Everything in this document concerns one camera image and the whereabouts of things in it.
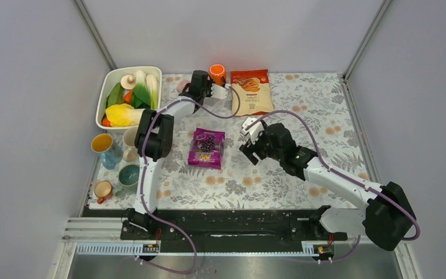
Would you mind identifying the blue butterfly mug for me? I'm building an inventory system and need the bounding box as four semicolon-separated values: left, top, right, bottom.
91;133;123;170

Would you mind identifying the green ceramic mug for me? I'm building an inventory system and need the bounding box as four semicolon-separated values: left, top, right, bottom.
113;164;140;196

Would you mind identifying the small orange cup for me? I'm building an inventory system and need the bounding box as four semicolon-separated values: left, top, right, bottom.
93;180;113;204

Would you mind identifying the pink plastic cup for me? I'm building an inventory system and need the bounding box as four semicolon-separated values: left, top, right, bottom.
176;80;190;95

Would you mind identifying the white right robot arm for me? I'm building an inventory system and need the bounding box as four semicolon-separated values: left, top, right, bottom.
240;117;416;251

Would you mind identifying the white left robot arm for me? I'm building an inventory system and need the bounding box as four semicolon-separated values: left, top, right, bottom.
133;70;213;214

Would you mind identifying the orange mug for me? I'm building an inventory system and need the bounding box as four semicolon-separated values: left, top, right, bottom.
208;64;226;87

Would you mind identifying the cream ceramic mug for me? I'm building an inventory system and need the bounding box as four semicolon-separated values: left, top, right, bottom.
123;127;139;162

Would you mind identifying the orange chips bag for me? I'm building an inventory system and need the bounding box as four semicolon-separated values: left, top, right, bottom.
231;69;274;116

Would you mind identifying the purple candy bag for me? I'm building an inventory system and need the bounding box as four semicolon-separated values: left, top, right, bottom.
188;128;225;169

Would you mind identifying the toy mushroom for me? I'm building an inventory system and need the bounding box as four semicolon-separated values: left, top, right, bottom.
120;75;136;91

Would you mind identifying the orange toy carrot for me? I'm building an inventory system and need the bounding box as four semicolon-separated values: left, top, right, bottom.
123;90;133;105

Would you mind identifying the yellow toy vegetable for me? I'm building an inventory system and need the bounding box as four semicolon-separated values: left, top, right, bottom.
105;103;144;127

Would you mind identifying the green toy leaf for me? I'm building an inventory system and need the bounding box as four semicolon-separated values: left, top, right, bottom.
106;82;124;108

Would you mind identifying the white plastic tub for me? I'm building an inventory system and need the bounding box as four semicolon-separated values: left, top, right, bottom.
95;66;163;134

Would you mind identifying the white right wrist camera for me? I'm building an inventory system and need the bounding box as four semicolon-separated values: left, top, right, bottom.
240;117;265;144

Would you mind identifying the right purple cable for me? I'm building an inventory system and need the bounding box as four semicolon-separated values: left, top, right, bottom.
244;110;422;264

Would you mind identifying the purple cable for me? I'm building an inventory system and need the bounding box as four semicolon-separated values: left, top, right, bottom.
244;110;422;264
139;85;242;276

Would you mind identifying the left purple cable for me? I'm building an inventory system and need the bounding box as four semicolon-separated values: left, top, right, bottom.
139;85;242;276

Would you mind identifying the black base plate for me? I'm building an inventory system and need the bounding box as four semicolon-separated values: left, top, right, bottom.
120;209;348;254

